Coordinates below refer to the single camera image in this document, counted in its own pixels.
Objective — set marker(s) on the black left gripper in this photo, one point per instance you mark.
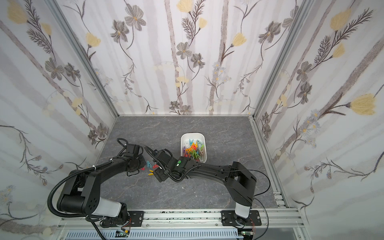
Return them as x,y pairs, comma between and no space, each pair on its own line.
139,163

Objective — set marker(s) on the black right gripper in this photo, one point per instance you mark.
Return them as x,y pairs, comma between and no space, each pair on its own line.
161,163

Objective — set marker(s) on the white plastic storage box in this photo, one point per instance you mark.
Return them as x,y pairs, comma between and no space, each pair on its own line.
193,145

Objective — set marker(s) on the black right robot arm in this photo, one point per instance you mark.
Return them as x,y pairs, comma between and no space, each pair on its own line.
239,181

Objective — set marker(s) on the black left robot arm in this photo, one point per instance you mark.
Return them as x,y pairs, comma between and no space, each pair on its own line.
79,194

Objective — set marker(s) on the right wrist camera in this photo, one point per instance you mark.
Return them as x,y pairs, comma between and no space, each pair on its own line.
164,156

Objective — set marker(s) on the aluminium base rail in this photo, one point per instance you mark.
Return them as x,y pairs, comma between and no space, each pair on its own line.
207,224

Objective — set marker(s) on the aluminium corner post left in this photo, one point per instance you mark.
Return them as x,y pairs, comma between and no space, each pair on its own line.
80,52

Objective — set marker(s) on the aluminium corner post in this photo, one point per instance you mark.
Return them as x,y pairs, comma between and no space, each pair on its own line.
80,52
293,33

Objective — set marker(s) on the aluminium corner post right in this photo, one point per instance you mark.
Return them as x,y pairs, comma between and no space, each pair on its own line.
293,33

